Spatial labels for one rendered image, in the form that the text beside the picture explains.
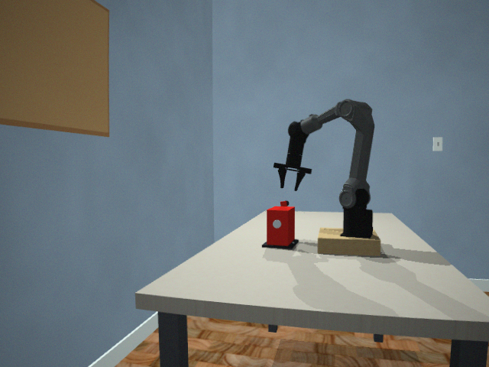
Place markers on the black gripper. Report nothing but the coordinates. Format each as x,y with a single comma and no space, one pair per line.
293,161

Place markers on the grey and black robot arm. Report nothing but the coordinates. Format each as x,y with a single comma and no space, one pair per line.
356,223

